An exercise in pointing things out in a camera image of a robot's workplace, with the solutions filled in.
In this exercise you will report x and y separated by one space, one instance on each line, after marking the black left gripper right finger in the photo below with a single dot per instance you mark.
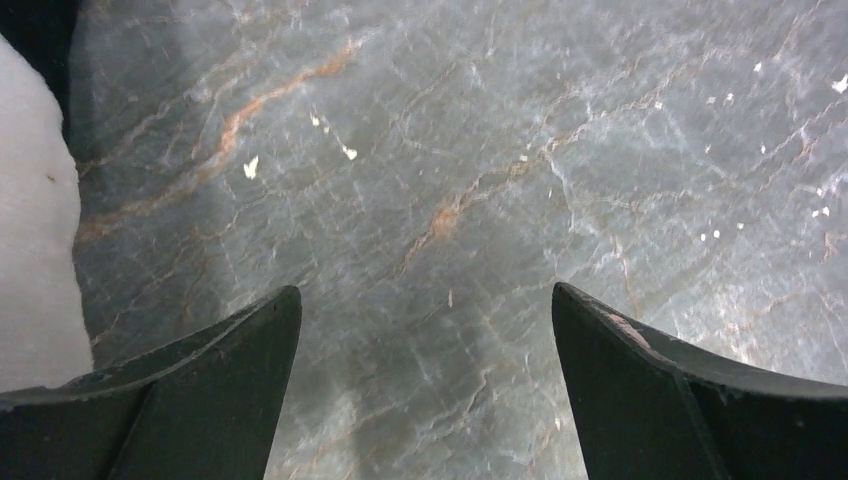
648 405

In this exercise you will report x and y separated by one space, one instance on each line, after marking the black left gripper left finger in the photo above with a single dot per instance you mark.
205 406

